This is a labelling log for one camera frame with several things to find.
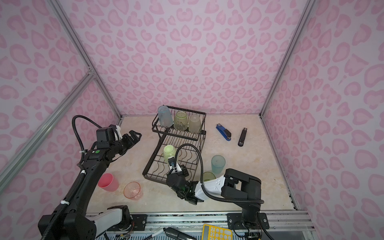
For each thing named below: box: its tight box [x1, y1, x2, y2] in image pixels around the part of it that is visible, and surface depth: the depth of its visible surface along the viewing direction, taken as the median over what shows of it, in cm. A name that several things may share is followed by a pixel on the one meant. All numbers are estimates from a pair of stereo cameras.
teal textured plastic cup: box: [158, 105, 174, 128], surface depth 87 cm
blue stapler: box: [216, 123, 232, 141], surface depth 109 cm
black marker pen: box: [144, 227, 197, 240], surface depth 71 cm
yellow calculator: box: [201, 223, 233, 240], surface depth 71 cm
